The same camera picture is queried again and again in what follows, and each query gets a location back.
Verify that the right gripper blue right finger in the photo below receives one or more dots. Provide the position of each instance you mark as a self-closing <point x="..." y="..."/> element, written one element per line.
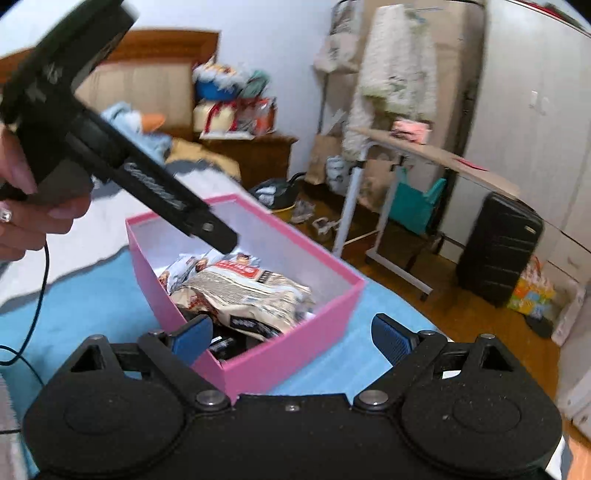
<point x="410" y="355"/>

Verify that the white paper bag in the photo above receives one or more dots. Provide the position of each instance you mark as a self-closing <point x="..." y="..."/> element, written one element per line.
<point x="574" y="295"/>

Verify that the white fluffy garment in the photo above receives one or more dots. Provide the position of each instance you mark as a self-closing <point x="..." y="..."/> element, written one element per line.
<point x="398" y="76"/>

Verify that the white rolling side table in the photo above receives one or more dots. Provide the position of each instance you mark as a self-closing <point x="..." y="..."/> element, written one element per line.
<point x="405" y="153"/>

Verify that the brown paper bag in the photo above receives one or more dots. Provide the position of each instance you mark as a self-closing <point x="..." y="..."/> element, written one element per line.
<point x="325" y="147"/>

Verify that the striped bed sheet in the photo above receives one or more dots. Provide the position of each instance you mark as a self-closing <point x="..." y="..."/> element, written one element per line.
<point x="75" y="292"/>

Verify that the white wardrobe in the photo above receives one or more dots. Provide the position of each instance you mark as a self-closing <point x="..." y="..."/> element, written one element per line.
<point x="531" y="125"/>

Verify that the wooden headboard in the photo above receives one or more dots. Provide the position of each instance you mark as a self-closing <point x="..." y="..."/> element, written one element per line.
<point x="151" y="70"/>

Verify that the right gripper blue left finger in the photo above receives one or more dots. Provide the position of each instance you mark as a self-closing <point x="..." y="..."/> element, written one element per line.
<point x="173" y="355"/>

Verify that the colourful gift bag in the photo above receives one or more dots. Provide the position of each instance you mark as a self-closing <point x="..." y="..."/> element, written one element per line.
<point x="534" y="291"/>

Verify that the snack bar packet in box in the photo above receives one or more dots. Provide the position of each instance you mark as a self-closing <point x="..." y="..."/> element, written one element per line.
<point x="183" y="268"/>

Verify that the pink storage box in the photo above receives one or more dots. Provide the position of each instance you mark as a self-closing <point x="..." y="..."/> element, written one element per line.
<point x="265" y="242"/>

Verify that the beige instant noodle packet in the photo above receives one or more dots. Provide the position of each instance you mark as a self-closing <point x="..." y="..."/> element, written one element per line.
<point x="232" y="288"/>

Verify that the wooden nightstand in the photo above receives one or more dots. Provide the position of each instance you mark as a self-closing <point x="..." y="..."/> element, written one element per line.
<point x="260" y="159"/>

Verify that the blue plush toy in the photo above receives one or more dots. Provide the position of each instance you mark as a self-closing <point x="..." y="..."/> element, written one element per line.
<point x="128" y="122"/>

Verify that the teal shopping bag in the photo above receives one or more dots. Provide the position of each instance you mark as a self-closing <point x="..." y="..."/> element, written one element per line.
<point x="412" y="208"/>

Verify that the black suitcase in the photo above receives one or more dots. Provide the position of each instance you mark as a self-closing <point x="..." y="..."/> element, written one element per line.
<point x="503" y="239"/>

